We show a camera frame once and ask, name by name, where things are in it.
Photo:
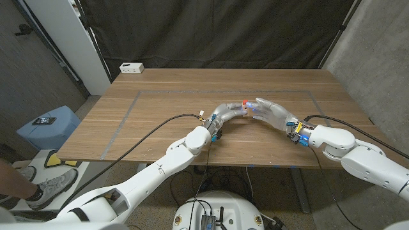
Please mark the blue stool with phone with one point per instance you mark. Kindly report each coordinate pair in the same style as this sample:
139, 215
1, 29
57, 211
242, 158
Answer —
54, 135

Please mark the yellow black floor pedal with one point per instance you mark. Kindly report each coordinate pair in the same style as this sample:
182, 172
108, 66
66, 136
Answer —
52, 159

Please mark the black backdrop curtain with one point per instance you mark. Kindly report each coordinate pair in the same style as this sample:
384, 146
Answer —
223, 32

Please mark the black smartphone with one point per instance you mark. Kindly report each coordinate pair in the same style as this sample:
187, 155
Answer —
44, 120

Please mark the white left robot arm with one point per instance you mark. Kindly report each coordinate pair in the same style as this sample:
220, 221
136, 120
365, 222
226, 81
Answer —
156, 169

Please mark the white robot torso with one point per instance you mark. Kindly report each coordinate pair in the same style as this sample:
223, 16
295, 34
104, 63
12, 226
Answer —
220, 202

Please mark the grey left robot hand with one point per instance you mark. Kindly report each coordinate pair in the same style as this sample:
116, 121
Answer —
225, 113

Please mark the grey black sneaker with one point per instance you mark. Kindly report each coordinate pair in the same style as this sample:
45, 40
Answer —
52, 188
28, 173

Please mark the wooden block with holes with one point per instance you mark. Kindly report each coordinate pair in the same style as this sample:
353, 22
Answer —
244, 110

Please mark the grey table leg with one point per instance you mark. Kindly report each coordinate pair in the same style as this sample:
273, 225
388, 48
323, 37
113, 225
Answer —
300, 191

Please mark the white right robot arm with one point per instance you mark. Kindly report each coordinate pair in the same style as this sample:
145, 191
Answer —
361, 156

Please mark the white table leg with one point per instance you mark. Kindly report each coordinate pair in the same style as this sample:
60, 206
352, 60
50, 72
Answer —
140, 168

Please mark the white floor platform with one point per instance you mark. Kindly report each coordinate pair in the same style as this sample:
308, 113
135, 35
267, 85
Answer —
92, 179

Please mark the white power strip box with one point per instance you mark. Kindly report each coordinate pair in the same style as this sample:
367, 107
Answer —
131, 67

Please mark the grey module on torso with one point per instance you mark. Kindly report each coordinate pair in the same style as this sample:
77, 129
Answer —
207, 222

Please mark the person's bare leg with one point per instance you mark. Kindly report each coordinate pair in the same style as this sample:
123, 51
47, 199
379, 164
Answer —
12, 182

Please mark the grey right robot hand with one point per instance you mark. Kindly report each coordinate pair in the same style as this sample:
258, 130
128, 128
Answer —
276, 113

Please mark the black backdrop stand pole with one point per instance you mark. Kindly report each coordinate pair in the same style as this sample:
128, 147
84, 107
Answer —
96, 48
342, 28

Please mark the white pillar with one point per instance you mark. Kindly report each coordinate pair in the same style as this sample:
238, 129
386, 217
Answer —
70, 41

